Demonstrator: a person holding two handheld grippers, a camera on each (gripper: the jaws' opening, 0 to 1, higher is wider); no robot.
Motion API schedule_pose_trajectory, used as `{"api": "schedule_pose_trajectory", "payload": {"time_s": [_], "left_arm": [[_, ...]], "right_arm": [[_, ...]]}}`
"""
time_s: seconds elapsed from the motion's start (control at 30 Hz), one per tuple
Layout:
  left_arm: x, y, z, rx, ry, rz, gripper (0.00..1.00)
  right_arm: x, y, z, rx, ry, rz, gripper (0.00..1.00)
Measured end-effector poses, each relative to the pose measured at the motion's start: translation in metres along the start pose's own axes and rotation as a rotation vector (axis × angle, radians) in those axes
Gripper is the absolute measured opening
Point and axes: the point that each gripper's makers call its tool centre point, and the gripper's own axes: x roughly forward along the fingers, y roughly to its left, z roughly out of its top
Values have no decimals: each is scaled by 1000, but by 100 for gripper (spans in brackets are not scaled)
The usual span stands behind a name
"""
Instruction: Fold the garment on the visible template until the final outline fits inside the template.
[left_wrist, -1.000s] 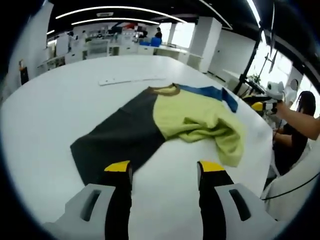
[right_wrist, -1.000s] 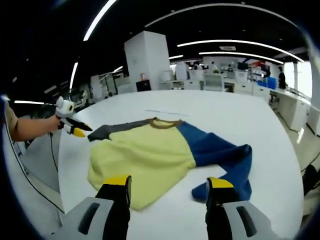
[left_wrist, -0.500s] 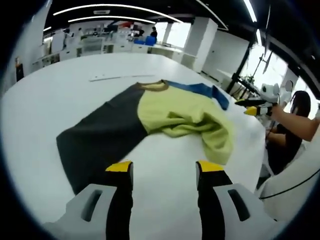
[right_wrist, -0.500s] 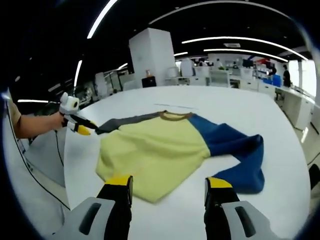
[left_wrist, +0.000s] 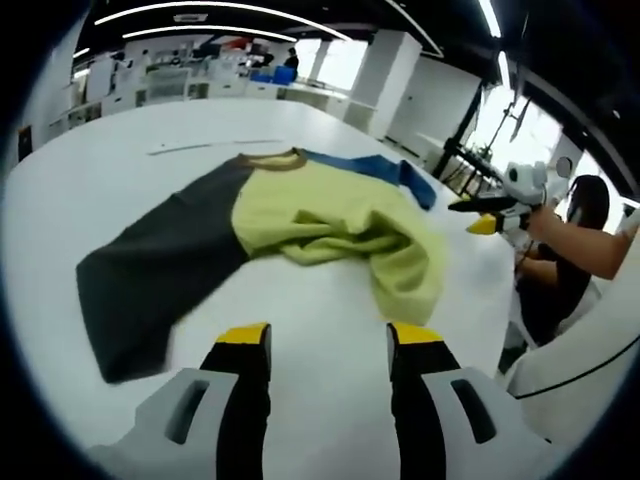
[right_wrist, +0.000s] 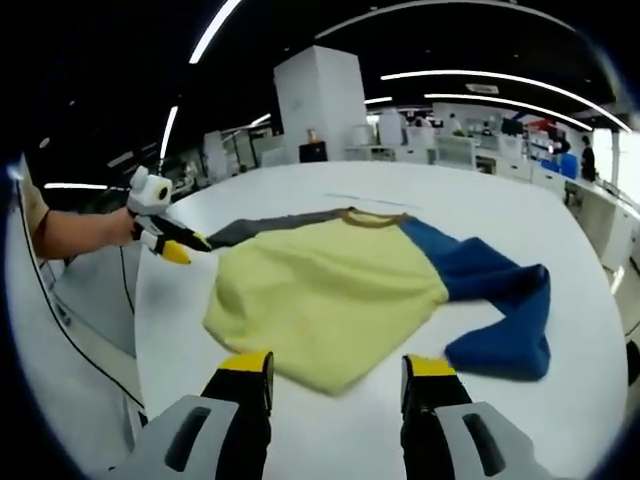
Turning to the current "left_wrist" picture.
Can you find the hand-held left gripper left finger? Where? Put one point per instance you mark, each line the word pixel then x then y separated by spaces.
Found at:
pixel 240 400

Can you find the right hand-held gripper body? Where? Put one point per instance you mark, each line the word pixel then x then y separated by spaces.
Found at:
pixel 522 182

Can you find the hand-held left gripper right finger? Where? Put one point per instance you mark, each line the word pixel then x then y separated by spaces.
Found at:
pixel 420 400

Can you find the yellow blue grey garment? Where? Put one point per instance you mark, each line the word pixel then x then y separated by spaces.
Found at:
pixel 320 200

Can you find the person's right hand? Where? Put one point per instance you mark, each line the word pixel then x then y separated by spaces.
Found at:
pixel 545 225

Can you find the black slanted metal pole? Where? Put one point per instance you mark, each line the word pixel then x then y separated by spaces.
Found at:
pixel 458 130

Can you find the white square pillar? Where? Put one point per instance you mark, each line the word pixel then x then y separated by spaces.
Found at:
pixel 385 85

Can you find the person's white printed shirt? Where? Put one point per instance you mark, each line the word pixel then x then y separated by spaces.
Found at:
pixel 580 360

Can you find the straight ceiling light strip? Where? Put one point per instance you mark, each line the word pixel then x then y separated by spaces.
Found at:
pixel 490 19

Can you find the white lab counter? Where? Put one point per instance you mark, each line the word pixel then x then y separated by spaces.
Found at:
pixel 300 95

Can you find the large blue storage bin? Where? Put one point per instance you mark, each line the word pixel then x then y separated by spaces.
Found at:
pixel 284 76

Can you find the low blue storage bin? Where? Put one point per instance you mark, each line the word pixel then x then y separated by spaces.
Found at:
pixel 261 79

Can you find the long curved ceiling light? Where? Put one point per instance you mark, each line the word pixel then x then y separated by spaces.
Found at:
pixel 300 25

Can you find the white flat strip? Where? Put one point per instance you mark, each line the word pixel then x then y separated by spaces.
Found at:
pixel 190 147

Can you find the short curved ceiling light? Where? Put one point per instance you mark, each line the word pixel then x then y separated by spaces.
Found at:
pixel 200 26

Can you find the black camera stand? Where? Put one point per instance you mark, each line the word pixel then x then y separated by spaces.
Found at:
pixel 500 136

